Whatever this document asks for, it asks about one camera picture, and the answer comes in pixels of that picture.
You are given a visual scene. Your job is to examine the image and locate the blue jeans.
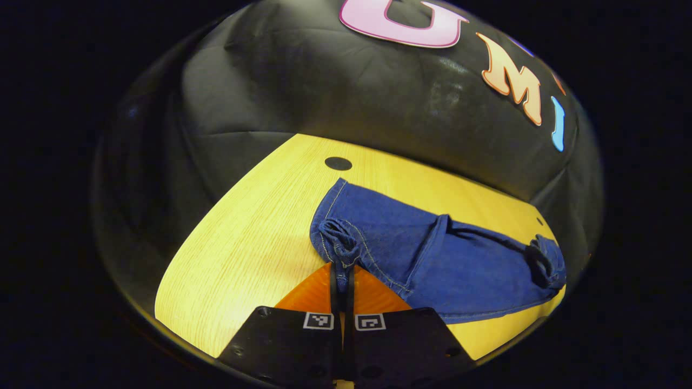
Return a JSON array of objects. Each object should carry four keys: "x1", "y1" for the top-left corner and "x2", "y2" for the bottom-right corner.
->
[{"x1": 309, "y1": 178, "x2": 568, "y2": 325}]

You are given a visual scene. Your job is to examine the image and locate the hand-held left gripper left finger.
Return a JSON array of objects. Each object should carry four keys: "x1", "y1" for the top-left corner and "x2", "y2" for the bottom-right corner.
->
[{"x1": 218, "y1": 263, "x2": 344, "y2": 387}]

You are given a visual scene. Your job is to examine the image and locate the black backdrop cloth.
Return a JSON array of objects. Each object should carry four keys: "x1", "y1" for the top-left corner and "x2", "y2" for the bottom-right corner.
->
[{"x1": 92, "y1": 0, "x2": 604, "y2": 319}]

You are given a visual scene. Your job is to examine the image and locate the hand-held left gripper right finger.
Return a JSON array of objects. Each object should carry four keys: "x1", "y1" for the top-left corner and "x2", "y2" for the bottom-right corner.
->
[{"x1": 345, "y1": 264, "x2": 477, "y2": 387}]

